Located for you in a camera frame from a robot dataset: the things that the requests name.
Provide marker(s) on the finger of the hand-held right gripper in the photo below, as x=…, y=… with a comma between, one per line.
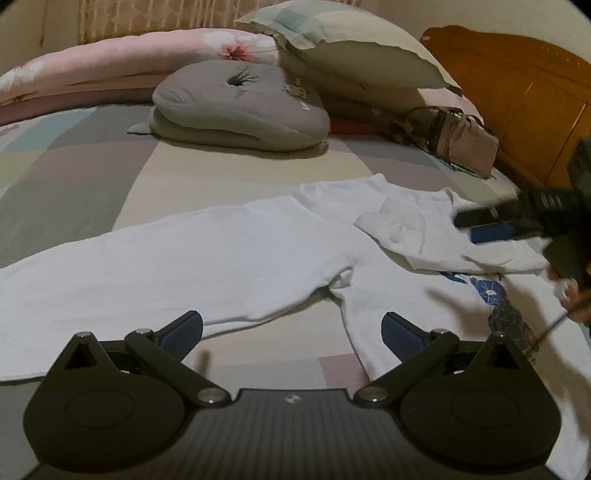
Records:
x=491, y=232
x=480, y=217

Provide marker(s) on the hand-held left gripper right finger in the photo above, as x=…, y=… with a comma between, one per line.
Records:
x=401, y=339

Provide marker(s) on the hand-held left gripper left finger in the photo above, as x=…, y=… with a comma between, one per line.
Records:
x=182, y=339

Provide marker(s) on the white printed long-sleeve shirt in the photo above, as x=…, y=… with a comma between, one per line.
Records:
x=207, y=258

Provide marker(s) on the person's right hand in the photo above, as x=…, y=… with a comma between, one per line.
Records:
x=579, y=302

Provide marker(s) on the pink handbag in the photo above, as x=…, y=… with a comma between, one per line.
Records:
x=471, y=147

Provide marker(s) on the wooden headboard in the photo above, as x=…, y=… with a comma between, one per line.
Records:
x=521, y=92

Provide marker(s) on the orange cloth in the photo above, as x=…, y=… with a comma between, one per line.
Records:
x=351, y=127

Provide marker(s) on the bed with patchwork sheet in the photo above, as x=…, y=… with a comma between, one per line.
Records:
x=69, y=184

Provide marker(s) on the cream pillow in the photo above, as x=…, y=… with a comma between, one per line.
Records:
x=360, y=46

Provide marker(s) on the grey dimpled cushion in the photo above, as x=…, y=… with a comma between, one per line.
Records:
x=231, y=106

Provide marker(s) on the pink floral rolled quilt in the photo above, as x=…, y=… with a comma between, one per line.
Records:
x=115, y=64

